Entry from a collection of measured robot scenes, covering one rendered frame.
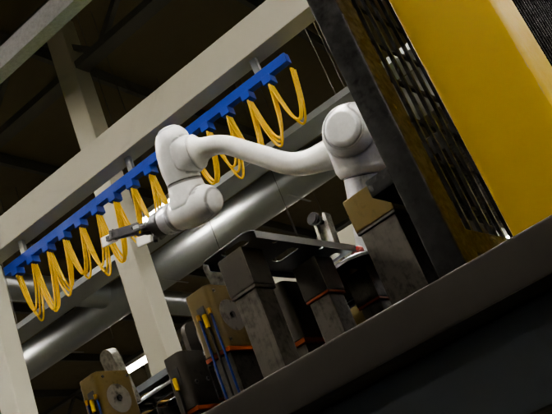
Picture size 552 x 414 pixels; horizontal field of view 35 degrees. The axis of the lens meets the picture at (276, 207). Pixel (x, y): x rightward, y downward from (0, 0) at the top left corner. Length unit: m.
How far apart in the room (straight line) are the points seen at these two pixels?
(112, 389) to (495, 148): 1.05
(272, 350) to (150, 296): 9.00
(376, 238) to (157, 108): 4.04
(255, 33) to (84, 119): 6.55
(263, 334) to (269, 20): 3.88
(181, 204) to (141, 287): 7.82
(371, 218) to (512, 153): 0.53
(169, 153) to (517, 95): 1.64
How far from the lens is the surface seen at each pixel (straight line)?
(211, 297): 1.51
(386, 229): 1.40
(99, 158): 5.62
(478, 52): 0.96
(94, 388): 1.76
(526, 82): 0.93
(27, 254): 6.05
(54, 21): 4.37
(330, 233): 1.84
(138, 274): 10.30
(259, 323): 1.24
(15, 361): 6.08
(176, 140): 2.46
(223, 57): 5.14
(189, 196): 2.43
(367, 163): 2.06
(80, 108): 11.49
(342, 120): 2.04
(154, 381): 2.34
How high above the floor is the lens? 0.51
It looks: 24 degrees up
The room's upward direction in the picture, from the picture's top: 22 degrees counter-clockwise
